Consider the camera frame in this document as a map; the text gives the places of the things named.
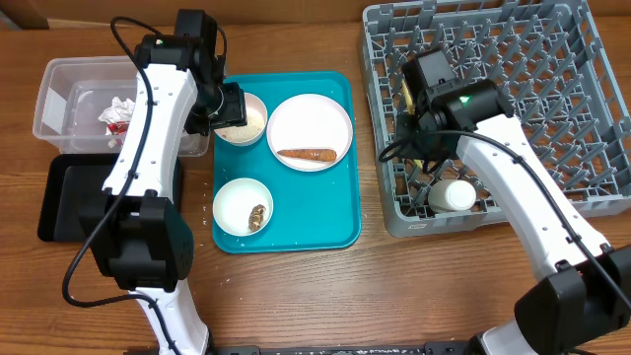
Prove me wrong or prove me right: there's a white bowl with residue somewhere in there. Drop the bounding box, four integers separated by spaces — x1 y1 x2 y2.
215 93 268 146

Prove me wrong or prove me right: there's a yellow plastic spoon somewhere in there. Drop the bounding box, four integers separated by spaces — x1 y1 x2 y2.
401 79 424 169

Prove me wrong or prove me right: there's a white plastic cup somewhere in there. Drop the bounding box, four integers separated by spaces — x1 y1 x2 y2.
428 179 477 213

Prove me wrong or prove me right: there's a white napkin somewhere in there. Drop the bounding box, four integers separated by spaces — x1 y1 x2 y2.
98 97 135 149

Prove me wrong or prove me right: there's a red foil wrapper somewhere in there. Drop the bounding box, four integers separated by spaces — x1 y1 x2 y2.
107 121 129 135

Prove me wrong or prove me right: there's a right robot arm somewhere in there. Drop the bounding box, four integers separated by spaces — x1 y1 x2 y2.
381 79 630 354

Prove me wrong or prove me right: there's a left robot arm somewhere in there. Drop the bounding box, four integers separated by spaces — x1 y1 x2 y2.
80 31 245 354

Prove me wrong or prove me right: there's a grey dishwasher rack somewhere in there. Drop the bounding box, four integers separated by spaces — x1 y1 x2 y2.
362 0 630 217

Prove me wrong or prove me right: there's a white round plate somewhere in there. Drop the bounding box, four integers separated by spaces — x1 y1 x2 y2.
266 94 354 173

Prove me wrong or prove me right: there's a white bowl with food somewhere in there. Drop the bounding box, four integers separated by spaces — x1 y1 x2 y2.
212 177 274 237

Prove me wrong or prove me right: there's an orange carrot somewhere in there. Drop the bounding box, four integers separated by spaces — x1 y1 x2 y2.
277 149 337 163

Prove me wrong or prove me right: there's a brown food scrap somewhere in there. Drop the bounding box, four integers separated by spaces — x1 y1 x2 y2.
248 204 266 232

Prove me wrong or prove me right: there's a teal serving tray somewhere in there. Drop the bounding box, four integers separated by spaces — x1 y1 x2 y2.
212 71 361 253

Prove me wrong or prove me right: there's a clear plastic bin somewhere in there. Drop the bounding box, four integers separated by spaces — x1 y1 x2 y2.
32 54 211 158

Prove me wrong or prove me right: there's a black plastic tray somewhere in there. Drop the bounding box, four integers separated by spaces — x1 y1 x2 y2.
36 152 183 244

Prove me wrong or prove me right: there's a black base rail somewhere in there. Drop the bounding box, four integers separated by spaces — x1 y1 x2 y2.
206 340 469 355

